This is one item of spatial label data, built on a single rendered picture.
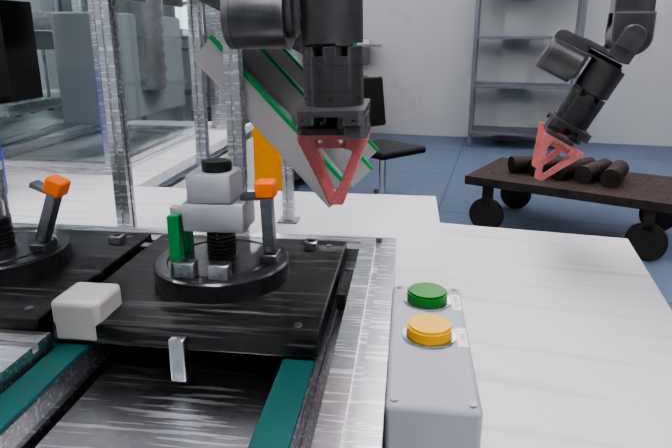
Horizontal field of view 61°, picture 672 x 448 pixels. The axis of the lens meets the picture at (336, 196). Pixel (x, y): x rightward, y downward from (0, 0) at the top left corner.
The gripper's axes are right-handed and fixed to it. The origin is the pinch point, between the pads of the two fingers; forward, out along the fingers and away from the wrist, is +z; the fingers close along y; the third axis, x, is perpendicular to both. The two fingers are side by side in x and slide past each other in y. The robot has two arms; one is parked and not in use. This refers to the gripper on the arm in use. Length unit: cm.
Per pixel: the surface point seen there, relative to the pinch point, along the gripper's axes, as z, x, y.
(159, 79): -4, -67, -116
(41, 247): 5.9, -32.0, 0.7
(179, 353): 10.5, -12.2, 13.0
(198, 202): 0.3, -13.6, 2.0
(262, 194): -0.3, -7.3, 0.9
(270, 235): 4.1, -6.8, 0.6
